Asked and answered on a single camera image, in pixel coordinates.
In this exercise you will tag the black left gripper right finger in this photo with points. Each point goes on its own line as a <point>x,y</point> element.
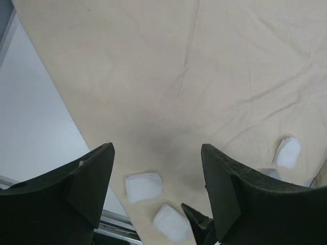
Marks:
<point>250,207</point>

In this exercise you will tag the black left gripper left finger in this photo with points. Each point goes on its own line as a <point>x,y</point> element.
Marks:
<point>88,176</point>

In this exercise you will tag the white gauze pad stack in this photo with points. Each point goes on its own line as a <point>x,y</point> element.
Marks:
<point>172,224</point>

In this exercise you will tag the stainless steel tray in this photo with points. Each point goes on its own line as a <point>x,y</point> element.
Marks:
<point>270,172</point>

